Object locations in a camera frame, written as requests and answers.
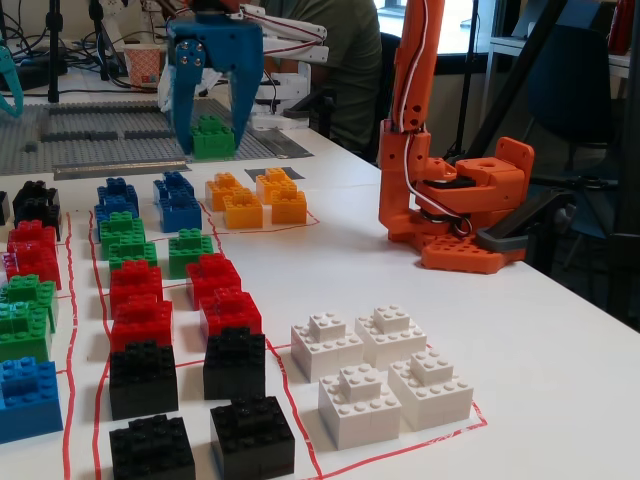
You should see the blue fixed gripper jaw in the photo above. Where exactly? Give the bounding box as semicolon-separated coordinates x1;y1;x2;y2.
227;71;265;147

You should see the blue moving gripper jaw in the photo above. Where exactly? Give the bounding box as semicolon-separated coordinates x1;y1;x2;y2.
171;39;207;155

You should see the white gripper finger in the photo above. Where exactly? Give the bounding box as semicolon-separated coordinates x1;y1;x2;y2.
158;63;176;113

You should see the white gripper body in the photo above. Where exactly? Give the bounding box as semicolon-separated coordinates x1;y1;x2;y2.
199;68;224;97

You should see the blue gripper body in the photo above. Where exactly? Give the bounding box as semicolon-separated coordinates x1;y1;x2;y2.
166;13;265;77

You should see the green lego block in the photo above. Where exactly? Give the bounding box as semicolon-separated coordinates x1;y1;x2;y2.
0;274;60;331
108;241;158;274
99;210;147;252
0;302;54;364
190;114;237;162
167;228;216;280

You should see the yellow lego block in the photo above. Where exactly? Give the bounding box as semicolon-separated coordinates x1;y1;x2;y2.
270;184;308;225
205;172;242;211
255;167;297;204
223;188;264;231

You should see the grey tape square marker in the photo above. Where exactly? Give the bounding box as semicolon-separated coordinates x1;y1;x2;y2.
244;166;306;183

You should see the blue lego block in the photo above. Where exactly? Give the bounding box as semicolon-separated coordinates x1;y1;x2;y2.
158;192;203;234
152;171;195;207
0;356;65;445
96;176;139;211
94;197;137;227

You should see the red lego block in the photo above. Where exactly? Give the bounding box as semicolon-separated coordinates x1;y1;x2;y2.
199;286;263;342
2;240;63;292
185;253;243;309
6;219;58;254
110;294;174;352
109;259;164;302

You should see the white lego block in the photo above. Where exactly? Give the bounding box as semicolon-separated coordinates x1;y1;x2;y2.
388;349;475;433
290;312;364;384
318;364;403;451
355;305;428;372

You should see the patterned paper cup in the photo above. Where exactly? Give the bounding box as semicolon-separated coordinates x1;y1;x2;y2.
123;43;167;91

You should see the black stand pole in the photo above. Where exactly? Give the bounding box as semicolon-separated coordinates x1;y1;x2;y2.
43;0;63;104
88;0;111;82

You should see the dark grey brick row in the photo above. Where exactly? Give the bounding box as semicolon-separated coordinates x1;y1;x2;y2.
47;104;171;116
40;130;122;143
123;128;181;141

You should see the dark grey tape strip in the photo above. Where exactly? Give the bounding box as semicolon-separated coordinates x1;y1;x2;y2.
248;126;315;160

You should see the grey lego baseplate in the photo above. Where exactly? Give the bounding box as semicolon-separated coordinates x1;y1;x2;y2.
0;98;314;177

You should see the silver tape strip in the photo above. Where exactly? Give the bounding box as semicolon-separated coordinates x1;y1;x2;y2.
53;159;192;182

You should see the person in green shirt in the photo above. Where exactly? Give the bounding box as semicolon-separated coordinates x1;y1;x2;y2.
261;0;384;162

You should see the white side table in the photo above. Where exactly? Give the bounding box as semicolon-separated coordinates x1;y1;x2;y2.
485;34;632;116

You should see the black tripod leg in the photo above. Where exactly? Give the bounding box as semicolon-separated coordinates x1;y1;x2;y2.
463;0;570;157

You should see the grey table clamp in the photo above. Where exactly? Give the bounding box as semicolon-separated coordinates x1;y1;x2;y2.
475;189;572;263

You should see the dark blue chair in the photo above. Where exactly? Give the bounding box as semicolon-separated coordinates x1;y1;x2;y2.
527;23;619;156

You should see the red bottle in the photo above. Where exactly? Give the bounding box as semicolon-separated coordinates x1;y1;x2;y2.
606;0;637;57

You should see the black cable tangle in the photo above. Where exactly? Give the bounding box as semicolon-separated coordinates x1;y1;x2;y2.
0;9;132;91

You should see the white red servo cable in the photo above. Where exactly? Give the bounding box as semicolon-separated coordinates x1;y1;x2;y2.
402;0;477;237

